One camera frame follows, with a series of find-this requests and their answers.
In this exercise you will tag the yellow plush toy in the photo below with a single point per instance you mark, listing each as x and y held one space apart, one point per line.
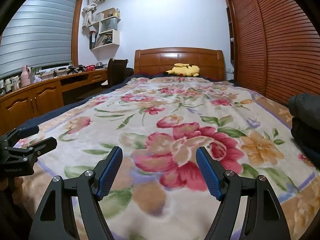
184 70

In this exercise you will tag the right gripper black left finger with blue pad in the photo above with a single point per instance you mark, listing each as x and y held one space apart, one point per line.
55 218

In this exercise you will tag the grey window blind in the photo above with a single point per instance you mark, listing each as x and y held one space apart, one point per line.
38 35

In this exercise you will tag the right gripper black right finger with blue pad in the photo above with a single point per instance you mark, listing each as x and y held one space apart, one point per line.
264 217

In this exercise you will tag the person's left hand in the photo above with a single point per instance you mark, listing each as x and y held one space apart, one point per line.
16 188

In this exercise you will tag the red basket on desk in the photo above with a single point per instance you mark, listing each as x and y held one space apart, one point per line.
90 68

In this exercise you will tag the wooden bed headboard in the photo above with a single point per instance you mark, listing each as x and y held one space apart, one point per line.
158 60

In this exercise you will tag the long wooden desk cabinet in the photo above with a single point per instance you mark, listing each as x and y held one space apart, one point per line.
40 98

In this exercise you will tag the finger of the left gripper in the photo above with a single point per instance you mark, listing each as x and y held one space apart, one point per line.
20 133
37 147

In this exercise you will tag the tied beige curtain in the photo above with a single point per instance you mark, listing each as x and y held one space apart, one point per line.
88 12

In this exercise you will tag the wooden louvered wardrobe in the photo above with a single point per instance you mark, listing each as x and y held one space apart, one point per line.
274 48

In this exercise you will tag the white wall shelf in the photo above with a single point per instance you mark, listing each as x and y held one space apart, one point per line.
105 29

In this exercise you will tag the dark folded clothes pile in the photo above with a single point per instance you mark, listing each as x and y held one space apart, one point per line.
305 124

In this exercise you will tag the dark wooden chair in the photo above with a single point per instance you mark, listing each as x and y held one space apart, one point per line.
117 72

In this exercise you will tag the floral bed blanket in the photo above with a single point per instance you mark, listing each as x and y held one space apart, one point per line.
159 191

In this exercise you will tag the pink bottle on desk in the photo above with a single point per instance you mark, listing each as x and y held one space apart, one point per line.
25 78

